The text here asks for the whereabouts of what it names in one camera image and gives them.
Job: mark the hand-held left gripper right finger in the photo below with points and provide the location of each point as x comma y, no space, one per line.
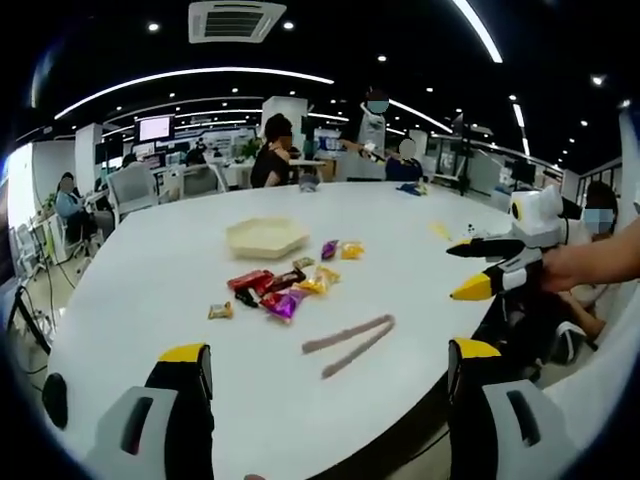
505,435

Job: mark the beige hexagonal container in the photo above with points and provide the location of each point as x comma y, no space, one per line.
265,237

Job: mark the black round object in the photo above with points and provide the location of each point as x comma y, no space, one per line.
55,400

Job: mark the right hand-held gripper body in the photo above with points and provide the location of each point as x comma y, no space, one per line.
542,217

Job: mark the small grey object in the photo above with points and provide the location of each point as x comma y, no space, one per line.
308,186

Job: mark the black tripod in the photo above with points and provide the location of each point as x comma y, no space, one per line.
467,150

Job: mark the small black white items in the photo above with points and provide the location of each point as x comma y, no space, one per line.
475,231

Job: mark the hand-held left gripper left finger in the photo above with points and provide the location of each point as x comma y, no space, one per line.
150,440

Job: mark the long curved ceiling light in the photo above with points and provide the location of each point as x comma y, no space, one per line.
200,75

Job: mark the straight ceiling light strip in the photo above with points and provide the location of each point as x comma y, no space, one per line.
482,30

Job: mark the black stand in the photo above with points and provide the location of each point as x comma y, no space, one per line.
30,320

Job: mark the green plant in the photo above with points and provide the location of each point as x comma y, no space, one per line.
249,149

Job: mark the white curved chair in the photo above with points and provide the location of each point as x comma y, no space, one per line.
600,390

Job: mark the wall screen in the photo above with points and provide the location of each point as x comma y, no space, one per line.
155,129

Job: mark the ceiling air conditioner vent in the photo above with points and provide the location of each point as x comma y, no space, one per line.
230,21

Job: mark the white office chair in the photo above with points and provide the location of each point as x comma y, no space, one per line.
202,180
132,192

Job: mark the person's right hand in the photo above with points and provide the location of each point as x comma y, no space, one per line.
570,267

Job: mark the blue yellow item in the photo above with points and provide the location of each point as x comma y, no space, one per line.
411,188

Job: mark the pile of food snack packets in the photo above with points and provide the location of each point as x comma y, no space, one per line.
285,300

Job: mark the grey food tongs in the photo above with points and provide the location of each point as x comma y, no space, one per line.
350,334

